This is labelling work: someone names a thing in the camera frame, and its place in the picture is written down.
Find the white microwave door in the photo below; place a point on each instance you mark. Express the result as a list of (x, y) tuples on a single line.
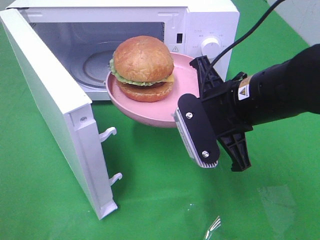
[(67, 111)]

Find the upper white control knob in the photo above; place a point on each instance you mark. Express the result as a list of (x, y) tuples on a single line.
[(210, 47)]

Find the white microwave oven body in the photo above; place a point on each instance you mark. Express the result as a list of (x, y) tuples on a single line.
[(73, 30)]

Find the glass microwave turntable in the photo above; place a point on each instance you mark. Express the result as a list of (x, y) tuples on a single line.
[(97, 68)]

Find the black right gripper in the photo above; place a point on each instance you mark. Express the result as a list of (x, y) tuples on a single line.
[(218, 99)]

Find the pink round plate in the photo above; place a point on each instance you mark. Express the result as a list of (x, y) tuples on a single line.
[(158, 113)]

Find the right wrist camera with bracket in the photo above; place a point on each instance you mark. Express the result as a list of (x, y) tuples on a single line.
[(196, 131)]

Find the burger with lettuce and cheese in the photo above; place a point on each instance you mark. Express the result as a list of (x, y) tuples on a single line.
[(143, 68)]

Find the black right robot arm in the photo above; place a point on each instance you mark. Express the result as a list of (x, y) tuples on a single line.
[(281, 91)]

